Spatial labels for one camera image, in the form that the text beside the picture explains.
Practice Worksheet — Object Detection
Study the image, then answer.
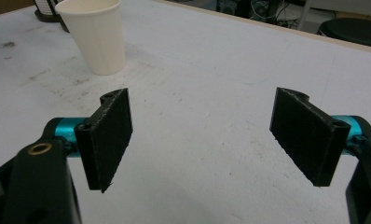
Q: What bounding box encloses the white paper cup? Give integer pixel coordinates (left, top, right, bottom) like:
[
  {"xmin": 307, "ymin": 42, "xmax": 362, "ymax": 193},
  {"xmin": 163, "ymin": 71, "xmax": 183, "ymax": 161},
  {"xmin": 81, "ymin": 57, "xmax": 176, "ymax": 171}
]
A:
[{"xmin": 54, "ymin": 0, "xmax": 127, "ymax": 77}]

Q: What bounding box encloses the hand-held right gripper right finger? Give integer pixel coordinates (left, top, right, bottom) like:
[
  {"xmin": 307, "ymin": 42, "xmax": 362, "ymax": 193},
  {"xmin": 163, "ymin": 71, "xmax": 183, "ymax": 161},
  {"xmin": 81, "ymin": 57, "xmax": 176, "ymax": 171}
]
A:
[{"xmin": 269, "ymin": 87, "xmax": 363, "ymax": 188}]

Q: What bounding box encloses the black wire cup holder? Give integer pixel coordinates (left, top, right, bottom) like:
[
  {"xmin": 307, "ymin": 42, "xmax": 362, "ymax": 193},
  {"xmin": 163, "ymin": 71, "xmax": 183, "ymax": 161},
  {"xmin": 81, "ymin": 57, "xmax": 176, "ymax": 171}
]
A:
[{"xmin": 33, "ymin": 0, "xmax": 64, "ymax": 23}]

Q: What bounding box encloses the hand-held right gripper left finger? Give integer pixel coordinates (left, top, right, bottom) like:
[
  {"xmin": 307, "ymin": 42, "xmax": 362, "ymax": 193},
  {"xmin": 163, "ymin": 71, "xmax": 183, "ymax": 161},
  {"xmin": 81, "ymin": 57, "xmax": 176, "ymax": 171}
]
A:
[{"xmin": 53, "ymin": 88, "xmax": 133, "ymax": 194}]

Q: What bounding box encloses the round black stool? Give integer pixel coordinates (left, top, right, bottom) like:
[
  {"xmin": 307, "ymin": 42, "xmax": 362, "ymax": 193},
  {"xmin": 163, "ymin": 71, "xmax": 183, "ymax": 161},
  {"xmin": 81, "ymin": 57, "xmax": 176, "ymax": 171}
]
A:
[{"xmin": 316, "ymin": 17, "xmax": 371, "ymax": 50}]

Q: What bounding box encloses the tangle of white cables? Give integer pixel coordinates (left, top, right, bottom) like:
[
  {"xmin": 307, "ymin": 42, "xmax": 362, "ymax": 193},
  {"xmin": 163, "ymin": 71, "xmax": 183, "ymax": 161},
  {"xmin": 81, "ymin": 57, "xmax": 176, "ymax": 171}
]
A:
[{"xmin": 250, "ymin": 0, "xmax": 301, "ymax": 23}]

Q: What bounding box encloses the stack of white paper cups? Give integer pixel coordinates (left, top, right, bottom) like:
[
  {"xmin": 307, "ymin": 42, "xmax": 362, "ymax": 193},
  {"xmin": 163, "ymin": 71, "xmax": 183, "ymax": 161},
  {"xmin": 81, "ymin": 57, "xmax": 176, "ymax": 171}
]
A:
[{"xmin": 34, "ymin": 0, "xmax": 63, "ymax": 15}]

